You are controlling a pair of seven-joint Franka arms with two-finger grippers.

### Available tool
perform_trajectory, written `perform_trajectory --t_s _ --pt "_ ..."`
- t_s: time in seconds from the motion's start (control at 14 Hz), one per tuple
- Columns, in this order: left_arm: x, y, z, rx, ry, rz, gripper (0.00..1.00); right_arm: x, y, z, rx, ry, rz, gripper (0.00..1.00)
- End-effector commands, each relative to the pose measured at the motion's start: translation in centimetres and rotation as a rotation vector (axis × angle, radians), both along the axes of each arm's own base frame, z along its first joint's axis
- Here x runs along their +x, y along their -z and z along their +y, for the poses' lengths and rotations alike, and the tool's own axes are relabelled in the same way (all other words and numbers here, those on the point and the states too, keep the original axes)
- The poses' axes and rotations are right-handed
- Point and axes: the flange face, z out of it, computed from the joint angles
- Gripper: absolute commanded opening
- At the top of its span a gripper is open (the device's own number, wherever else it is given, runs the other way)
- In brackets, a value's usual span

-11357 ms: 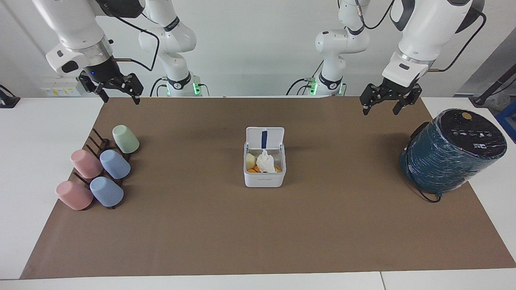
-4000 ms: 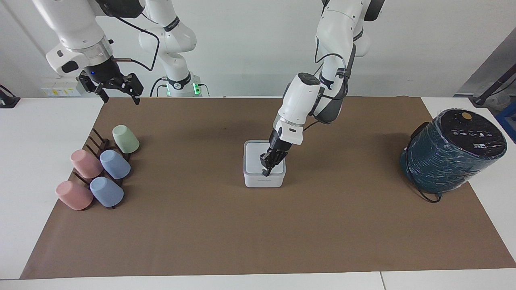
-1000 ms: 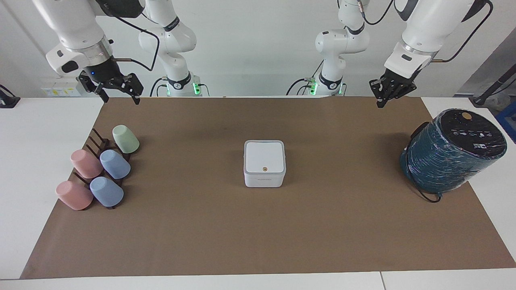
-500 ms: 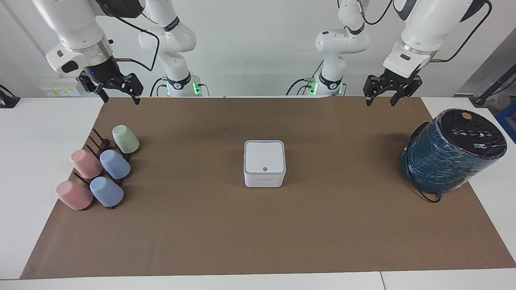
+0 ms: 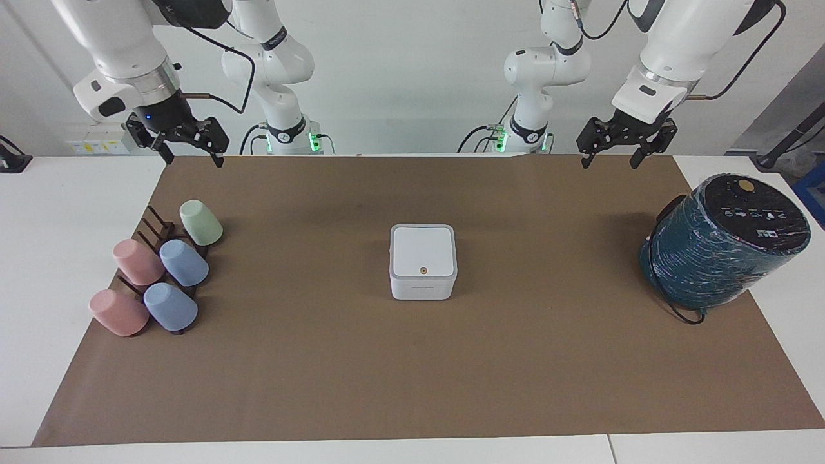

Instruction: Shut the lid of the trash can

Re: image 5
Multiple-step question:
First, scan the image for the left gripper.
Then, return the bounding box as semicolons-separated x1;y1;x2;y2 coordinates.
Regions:
576;108;679;170

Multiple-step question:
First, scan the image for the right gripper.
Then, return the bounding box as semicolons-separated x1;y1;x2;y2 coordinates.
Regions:
124;90;231;169

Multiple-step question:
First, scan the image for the white square trash can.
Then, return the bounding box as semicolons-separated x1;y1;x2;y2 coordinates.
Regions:
389;224;459;302

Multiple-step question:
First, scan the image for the dark brown cup rack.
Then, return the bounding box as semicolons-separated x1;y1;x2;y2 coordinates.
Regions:
116;205;211;336

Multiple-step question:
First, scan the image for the green cup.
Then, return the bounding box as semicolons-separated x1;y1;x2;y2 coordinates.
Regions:
179;199;225;247

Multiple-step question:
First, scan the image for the blue cup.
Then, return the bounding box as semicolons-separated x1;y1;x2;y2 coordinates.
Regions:
142;282;199;333
159;238;211;288

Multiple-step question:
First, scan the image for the pink cup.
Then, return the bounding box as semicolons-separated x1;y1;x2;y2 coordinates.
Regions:
88;289;150;338
112;238;166;287

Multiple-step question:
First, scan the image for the teal plastic-wrapped cylinder speaker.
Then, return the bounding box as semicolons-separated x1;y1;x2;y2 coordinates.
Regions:
639;173;812;314

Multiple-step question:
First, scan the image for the black stand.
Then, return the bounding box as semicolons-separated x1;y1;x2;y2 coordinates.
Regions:
755;103;825;171
0;135;34;174

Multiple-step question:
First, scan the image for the white wall socket panel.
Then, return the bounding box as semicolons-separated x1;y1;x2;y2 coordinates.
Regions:
67;125;130;156

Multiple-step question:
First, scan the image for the black speaker cable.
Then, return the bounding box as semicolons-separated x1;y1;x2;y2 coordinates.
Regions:
645;193;708;325

